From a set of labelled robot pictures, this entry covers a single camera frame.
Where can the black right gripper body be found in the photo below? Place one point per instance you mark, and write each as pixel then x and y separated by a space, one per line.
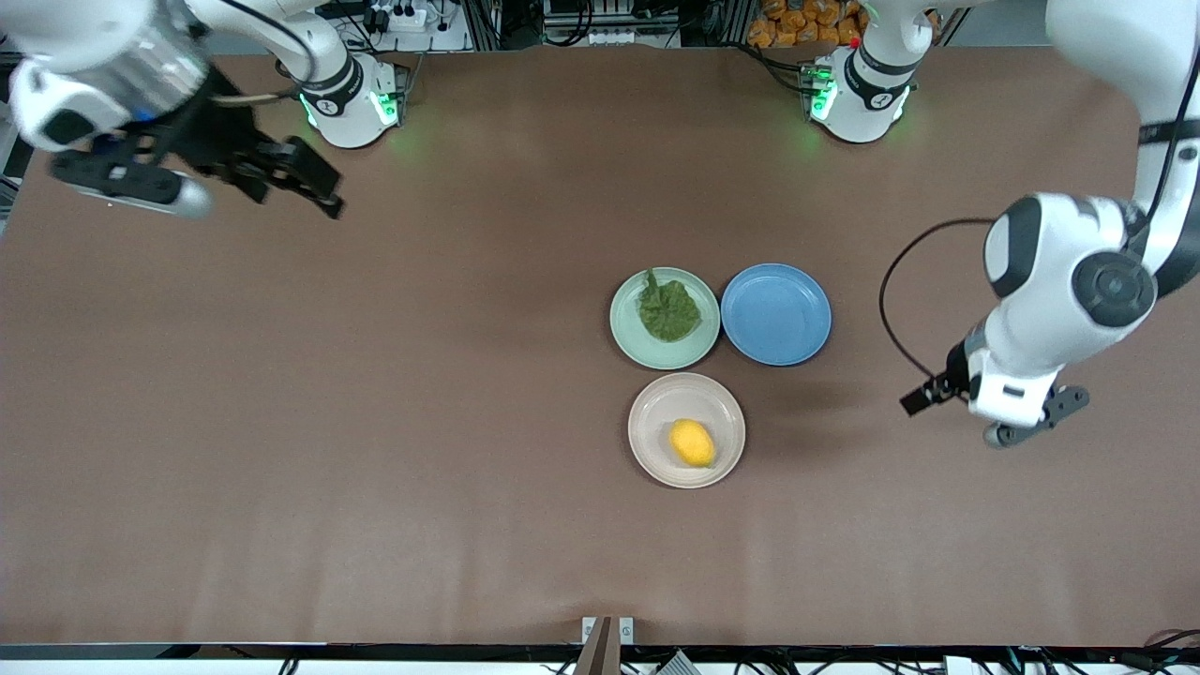
pixel 217 137

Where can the mint green round plate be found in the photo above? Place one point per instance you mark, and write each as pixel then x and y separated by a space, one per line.
pixel 670 354

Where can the yellow lemon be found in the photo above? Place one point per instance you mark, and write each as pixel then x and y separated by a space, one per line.
pixel 693 442

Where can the beige round plate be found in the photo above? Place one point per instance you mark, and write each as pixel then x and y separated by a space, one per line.
pixel 656 450

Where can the green lettuce leaf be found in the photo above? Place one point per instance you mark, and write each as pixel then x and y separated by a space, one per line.
pixel 669 311

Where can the blue round plate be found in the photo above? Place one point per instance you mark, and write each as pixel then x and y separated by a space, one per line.
pixel 776 314

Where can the metal table edge bracket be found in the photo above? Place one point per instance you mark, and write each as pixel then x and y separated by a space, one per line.
pixel 605 642

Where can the bag of orange snacks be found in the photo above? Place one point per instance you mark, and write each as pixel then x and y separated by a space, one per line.
pixel 806 23

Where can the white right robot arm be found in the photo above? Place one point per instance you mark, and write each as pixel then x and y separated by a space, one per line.
pixel 84 37

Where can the white power strip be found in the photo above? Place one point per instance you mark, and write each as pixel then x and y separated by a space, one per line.
pixel 398 17

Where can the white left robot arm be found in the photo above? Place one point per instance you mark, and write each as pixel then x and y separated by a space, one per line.
pixel 1050 281

